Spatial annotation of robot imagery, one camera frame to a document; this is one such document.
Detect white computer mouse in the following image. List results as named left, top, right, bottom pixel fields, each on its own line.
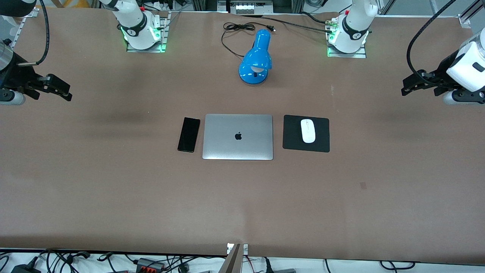
left=300, top=119, right=316, bottom=144

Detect black smartphone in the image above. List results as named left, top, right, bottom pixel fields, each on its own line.
left=177, top=117, right=201, bottom=153

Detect perforated aluminium strip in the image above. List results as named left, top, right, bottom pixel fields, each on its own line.
left=8, top=17, right=27, bottom=52

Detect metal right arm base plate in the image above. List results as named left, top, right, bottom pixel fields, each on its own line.
left=126, top=11, right=168, bottom=53

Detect black lamp power cord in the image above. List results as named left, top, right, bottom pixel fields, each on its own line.
left=221, top=22, right=276, bottom=58

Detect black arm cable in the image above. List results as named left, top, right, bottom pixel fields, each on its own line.
left=17, top=0, right=50, bottom=67
left=406, top=0, right=455, bottom=76

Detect white power strip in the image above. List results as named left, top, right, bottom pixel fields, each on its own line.
left=229, top=0, right=274, bottom=15

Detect tapered grey metal post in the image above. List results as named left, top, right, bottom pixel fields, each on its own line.
left=218, top=244, right=243, bottom=273

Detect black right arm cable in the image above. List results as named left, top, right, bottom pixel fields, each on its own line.
left=17, top=0, right=50, bottom=67

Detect aluminium frame posts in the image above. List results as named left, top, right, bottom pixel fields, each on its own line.
left=191, top=0, right=228, bottom=12

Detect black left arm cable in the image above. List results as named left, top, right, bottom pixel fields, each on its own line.
left=406, top=0, right=455, bottom=76

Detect black mouse pad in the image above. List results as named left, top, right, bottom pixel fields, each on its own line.
left=283, top=115, right=330, bottom=153

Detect thick black base cable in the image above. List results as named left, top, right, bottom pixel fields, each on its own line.
left=239, top=14, right=335, bottom=35

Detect black looped floor cable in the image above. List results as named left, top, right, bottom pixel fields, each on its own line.
left=379, top=261, right=416, bottom=270

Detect blue desk lamp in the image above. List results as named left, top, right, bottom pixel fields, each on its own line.
left=238, top=29, right=273, bottom=85

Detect silver laptop with apple logo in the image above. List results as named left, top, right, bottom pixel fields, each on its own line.
left=202, top=114, right=274, bottom=161

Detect black power adapter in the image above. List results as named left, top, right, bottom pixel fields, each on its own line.
left=11, top=264, right=42, bottom=273

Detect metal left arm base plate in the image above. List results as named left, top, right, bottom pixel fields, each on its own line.
left=327, top=19, right=367, bottom=58

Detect grey connector box red plugs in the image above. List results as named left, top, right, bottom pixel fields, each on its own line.
left=136, top=258, right=165, bottom=272

